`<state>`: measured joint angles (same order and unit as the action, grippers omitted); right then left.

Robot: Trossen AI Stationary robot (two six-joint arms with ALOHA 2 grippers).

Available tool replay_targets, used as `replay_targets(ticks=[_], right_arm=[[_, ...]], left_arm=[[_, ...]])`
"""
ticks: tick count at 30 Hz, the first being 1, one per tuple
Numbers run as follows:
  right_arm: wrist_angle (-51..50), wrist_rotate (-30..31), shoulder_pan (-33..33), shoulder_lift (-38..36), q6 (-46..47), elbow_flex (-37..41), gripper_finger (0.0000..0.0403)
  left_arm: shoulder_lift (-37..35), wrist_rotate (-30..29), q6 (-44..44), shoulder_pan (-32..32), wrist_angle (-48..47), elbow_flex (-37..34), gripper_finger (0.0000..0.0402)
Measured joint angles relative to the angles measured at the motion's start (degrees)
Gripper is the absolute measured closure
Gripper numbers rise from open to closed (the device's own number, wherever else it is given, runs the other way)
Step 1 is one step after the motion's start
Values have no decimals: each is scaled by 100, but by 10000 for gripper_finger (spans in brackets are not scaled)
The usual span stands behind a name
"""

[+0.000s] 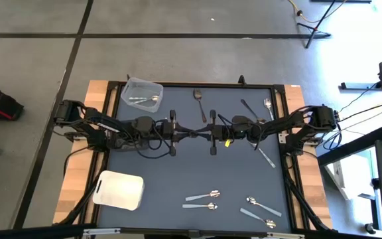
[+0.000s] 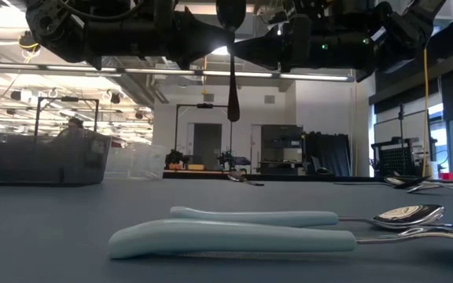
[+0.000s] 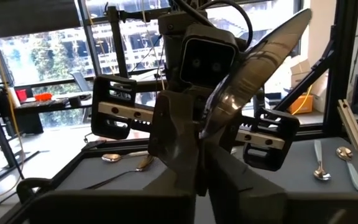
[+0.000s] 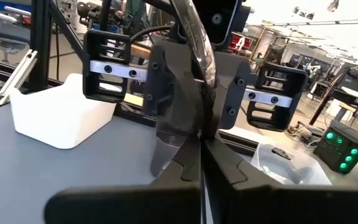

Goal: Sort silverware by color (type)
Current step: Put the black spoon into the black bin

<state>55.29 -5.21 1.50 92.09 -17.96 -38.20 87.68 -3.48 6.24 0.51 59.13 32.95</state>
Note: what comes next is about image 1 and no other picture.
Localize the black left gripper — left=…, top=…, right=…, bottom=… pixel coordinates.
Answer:
left=160, top=110, right=198, bottom=157

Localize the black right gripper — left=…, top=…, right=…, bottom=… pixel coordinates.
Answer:
left=192, top=110, right=233, bottom=156

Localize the black handled spoon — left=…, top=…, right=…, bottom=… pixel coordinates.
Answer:
left=192, top=88, right=208, bottom=123
left=240, top=98, right=267, bottom=124

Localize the frosted plastic bin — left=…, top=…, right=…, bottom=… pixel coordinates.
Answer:
left=92, top=170, right=145, bottom=212

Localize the grey blue table mat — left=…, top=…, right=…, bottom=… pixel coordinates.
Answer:
left=96, top=85, right=293, bottom=233

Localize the clear plastic bin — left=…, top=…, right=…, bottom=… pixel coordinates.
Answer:
left=120, top=77, right=164, bottom=114

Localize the aluminium extrusion bar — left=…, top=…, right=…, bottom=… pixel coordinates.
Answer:
left=82, top=227, right=306, bottom=239

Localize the black tripod stand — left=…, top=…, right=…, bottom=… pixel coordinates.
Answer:
left=296, top=0, right=332, bottom=49

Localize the white box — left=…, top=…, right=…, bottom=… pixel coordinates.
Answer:
left=324, top=158, right=376, bottom=200

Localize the black floor bar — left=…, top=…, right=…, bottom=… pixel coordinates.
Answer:
left=340, top=82, right=381, bottom=91

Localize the black table frame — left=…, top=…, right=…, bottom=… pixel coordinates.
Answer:
left=58, top=74, right=338, bottom=233

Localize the black cable bundle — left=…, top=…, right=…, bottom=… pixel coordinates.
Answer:
left=322, top=111, right=344, bottom=151

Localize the yellowish floor cable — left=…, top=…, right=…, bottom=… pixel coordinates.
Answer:
left=286, top=0, right=315, bottom=24

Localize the white cable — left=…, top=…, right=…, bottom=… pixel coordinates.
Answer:
left=336, top=105, right=382, bottom=131

